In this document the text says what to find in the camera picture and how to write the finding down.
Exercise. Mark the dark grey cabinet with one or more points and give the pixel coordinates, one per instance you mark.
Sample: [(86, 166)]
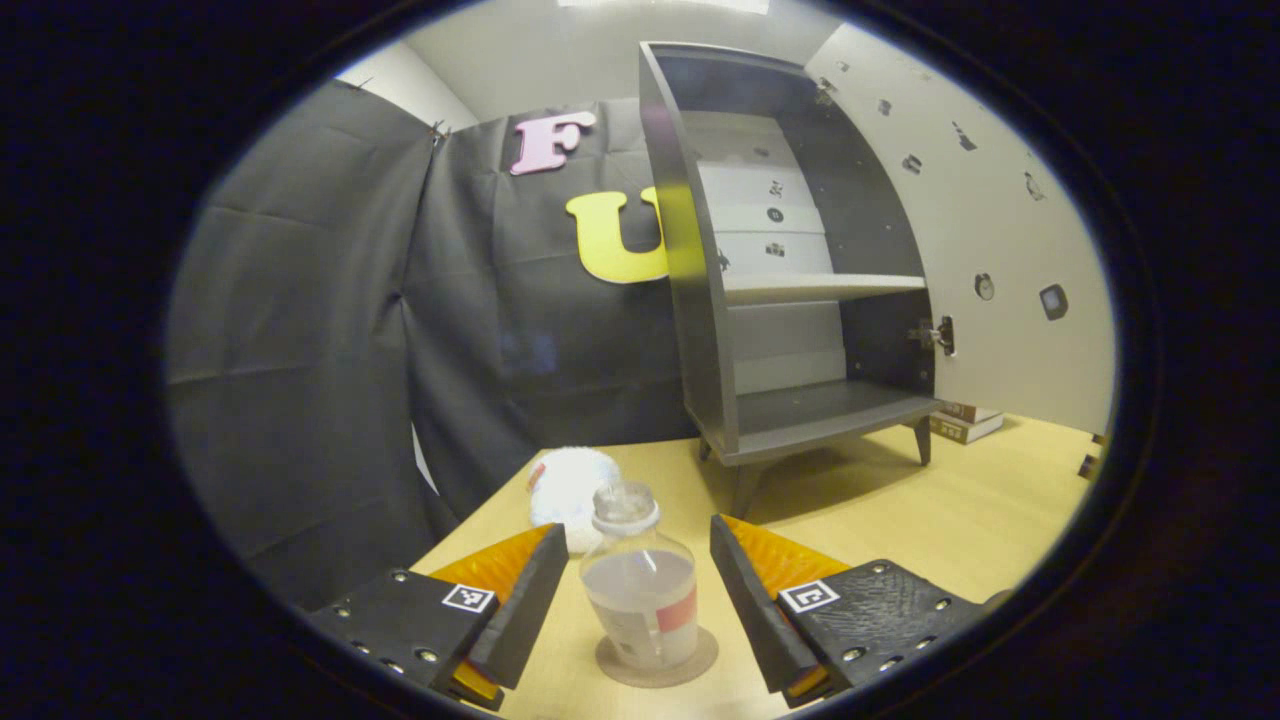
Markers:
[(690, 300)]

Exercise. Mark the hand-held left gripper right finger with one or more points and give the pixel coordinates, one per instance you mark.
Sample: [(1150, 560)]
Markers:
[(750, 610)]

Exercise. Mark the beige cabinet door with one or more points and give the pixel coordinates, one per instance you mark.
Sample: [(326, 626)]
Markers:
[(1000, 250)]

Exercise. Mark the metal door hinge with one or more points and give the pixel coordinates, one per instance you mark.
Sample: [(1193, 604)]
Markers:
[(935, 335)]

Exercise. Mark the grey cabinet shelf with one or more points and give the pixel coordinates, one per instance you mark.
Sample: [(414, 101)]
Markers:
[(820, 288)]

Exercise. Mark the round brown coaster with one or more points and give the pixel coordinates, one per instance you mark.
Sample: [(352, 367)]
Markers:
[(700, 655)]

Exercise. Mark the grey-brown book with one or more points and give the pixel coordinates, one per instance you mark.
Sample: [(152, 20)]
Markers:
[(965, 432)]

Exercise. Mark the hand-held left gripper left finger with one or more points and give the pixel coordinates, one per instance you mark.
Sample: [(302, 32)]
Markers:
[(525, 610)]

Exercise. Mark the reddish brown book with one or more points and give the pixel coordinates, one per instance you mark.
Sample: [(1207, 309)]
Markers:
[(975, 411)]

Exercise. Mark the clear bottle with red label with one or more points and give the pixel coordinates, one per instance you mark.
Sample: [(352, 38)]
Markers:
[(640, 590)]

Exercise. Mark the black backdrop cloth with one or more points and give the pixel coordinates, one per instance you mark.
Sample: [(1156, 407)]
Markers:
[(300, 350)]

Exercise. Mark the white plush toy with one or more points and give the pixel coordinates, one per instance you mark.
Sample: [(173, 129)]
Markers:
[(565, 490)]

